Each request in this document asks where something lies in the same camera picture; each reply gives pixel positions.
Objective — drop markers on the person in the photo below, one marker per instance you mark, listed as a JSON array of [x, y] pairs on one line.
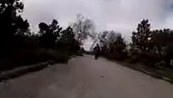
[[97, 51]]

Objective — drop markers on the grey concrete road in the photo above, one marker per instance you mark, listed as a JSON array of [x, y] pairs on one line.
[[101, 88]]

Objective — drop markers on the concrete kerb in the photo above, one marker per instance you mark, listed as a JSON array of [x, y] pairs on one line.
[[20, 71]]

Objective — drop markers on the row of dark trees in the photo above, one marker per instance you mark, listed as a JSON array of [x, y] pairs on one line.
[[162, 47], [0, 27]]

